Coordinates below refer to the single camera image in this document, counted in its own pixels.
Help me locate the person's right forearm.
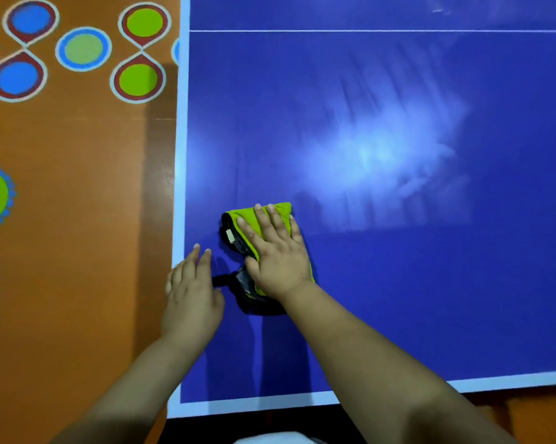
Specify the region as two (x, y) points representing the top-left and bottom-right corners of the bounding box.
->
(278, 281), (519, 444)

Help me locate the person's right hand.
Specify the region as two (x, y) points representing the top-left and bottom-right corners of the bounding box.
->
(236, 203), (314, 303)

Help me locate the person's left hand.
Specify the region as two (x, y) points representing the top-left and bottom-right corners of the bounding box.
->
(161, 243), (226, 349)

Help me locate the person's left forearm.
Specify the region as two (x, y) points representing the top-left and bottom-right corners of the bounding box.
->
(49, 334), (204, 444)

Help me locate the green and black cleaning cloth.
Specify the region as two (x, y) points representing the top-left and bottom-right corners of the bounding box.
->
(212, 202), (316, 316)

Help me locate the person's white shirt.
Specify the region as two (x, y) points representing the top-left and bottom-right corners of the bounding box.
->
(232, 431), (328, 444)

